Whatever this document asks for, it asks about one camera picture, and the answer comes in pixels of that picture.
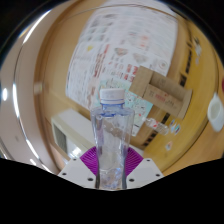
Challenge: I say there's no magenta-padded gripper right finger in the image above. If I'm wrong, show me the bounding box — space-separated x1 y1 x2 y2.
124 146 165 190

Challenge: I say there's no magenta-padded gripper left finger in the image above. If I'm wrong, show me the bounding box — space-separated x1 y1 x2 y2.
58 146 100 190

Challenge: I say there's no clear plastic water bottle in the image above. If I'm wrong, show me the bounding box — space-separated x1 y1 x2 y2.
89 88 136 191

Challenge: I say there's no white standing air conditioner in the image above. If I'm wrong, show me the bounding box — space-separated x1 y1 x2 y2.
50 108 98 162

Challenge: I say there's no brown cardboard box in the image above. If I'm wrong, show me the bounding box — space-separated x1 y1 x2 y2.
129 65 193 120

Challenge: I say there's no white mug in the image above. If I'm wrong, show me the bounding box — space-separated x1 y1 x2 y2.
206 92 224 133

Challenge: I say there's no large printed wall poster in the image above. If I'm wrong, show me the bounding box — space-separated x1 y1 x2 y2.
64 5 180 138

